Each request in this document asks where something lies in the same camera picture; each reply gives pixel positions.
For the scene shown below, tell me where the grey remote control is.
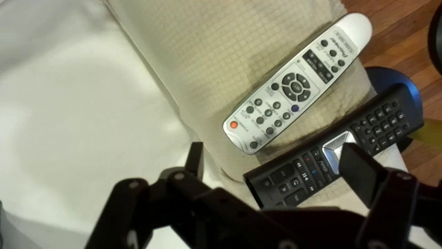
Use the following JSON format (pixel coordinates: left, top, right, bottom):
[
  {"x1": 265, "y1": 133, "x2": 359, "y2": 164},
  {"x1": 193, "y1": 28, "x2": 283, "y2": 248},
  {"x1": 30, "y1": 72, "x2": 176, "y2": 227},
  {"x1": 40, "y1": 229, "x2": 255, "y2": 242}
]
[{"x1": 222, "y1": 11, "x2": 372, "y2": 157}]

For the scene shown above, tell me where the black remote control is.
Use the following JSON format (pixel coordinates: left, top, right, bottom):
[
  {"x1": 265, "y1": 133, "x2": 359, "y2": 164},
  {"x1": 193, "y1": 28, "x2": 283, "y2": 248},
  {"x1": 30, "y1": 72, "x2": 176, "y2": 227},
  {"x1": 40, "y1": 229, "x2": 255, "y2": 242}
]
[{"x1": 241, "y1": 82, "x2": 425, "y2": 211}]

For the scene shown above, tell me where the white fabric sofa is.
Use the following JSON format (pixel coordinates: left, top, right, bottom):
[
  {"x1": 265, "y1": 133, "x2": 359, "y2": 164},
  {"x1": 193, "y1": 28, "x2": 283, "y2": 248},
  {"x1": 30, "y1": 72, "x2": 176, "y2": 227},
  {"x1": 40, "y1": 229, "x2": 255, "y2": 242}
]
[{"x1": 0, "y1": 0, "x2": 418, "y2": 249}]

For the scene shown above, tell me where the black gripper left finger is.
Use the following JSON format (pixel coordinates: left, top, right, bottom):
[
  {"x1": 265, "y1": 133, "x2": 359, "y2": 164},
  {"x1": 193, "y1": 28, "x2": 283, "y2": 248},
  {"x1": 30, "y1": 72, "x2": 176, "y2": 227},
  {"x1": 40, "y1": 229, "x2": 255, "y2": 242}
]
[{"x1": 84, "y1": 141, "x2": 277, "y2": 249}]

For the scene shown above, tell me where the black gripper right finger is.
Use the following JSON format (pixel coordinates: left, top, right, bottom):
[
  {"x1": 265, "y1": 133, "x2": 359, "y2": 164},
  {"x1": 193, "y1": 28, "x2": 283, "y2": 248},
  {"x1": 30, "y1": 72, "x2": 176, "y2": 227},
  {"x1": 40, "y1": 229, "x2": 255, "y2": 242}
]
[{"x1": 336, "y1": 143, "x2": 442, "y2": 249}]

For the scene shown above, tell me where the yellow upright post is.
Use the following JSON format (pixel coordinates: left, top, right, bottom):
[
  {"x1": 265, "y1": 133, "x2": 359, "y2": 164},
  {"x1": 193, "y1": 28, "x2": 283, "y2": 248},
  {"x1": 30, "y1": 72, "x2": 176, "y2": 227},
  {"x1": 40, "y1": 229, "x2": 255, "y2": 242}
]
[{"x1": 410, "y1": 121, "x2": 442, "y2": 150}]

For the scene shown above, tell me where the blue round object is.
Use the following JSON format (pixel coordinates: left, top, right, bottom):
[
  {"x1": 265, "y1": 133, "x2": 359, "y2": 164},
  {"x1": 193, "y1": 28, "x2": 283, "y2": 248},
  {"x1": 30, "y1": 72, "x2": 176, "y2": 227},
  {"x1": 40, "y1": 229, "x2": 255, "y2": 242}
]
[{"x1": 364, "y1": 67, "x2": 422, "y2": 122}]

